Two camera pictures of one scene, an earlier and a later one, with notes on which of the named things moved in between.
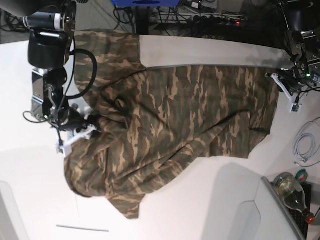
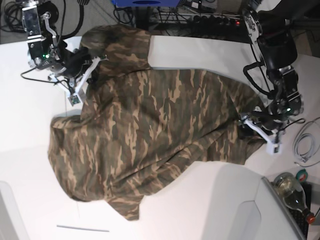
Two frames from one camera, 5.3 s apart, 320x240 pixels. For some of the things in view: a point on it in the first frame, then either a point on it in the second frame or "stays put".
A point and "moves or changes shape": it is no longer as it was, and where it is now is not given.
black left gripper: [69, 119] -> [74, 61]
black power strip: [211, 21] stays put
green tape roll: [302, 175] stays put
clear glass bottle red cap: [292, 192] stays put
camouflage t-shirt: [152, 121] moves or changes shape
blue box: [151, 3] stays put
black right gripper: [292, 81] -> [273, 119]
